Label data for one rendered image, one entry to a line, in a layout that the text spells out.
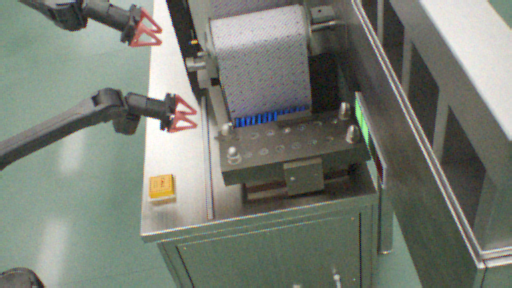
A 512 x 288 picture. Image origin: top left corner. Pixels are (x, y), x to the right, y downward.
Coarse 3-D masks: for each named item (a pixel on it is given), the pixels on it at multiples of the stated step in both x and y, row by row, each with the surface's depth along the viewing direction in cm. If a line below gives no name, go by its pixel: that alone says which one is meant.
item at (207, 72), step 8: (200, 64) 152; (208, 64) 151; (200, 72) 157; (208, 72) 153; (216, 72) 153; (200, 80) 154; (208, 80) 155; (216, 80) 155; (200, 88) 156; (216, 88) 158; (216, 96) 160; (216, 104) 162; (224, 104) 162; (216, 112) 164; (224, 112) 164; (224, 120) 167; (216, 128) 172; (216, 136) 170
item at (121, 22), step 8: (112, 8) 133; (120, 8) 135; (112, 16) 133; (120, 16) 134; (128, 16) 135; (104, 24) 135; (112, 24) 135; (120, 24) 135; (128, 24) 133; (120, 40) 136
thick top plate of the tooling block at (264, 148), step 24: (312, 120) 151; (336, 120) 150; (240, 144) 148; (264, 144) 147; (288, 144) 146; (312, 144) 145; (336, 144) 143; (360, 144) 142; (240, 168) 142; (264, 168) 143
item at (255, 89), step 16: (256, 64) 144; (272, 64) 144; (288, 64) 145; (304, 64) 145; (224, 80) 146; (240, 80) 147; (256, 80) 147; (272, 80) 148; (288, 80) 148; (304, 80) 149; (240, 96) 151; (256, 96) 151; (272, 96) 152; (288, 96) 152; (304, 96) 153; (240, 112) 155; (256, 112) 155; (272, 112) 156
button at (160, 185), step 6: (168, 174) 159; (150, 180) 159; (156, 180) 158; (162, 180) 158; (168, 180) 158; (150, 186) 157; (156, 186) 157; (162, 186) 156; (168, 186) 156; (150, 192) 155; (156, 192) 155; (162, 192) 155; (168, 192) 155; (150, 198) 156
